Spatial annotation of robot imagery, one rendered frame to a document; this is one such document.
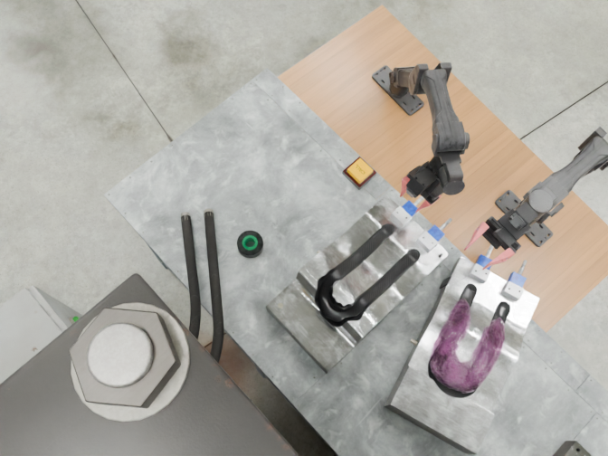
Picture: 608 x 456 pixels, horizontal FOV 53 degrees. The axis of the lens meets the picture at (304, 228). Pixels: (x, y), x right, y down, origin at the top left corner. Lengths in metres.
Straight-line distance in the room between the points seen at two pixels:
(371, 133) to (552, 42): 1.65
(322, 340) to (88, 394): 1.24
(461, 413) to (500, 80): 1.95
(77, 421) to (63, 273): 2.25
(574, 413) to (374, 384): 0.59
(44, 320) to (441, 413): 1.05
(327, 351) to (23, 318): 0.86
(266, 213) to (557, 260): 0.93
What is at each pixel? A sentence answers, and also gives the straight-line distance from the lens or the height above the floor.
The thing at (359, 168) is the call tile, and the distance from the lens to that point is 1.97.
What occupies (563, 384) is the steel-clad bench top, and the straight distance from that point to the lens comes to 2.00.
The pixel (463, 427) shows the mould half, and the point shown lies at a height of 0.91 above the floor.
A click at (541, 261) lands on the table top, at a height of 0.80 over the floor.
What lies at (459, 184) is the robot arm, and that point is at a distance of 1.60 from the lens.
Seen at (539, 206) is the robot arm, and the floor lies 1.30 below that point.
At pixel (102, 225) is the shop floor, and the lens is 2.88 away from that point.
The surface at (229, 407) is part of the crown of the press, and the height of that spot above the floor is 2.01.
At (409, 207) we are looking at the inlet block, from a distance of 1.87.
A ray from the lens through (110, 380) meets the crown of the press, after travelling 0.58.
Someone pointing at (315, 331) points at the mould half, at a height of 0.86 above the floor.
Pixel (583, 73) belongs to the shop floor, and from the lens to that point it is 3.48.
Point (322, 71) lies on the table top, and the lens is 2.18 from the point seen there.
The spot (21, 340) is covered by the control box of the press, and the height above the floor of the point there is 1.47.
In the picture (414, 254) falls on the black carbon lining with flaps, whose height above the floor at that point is 0.89.
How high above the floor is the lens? 2.62
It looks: 71 degrees down
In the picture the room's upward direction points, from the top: 6 degrees clockwise
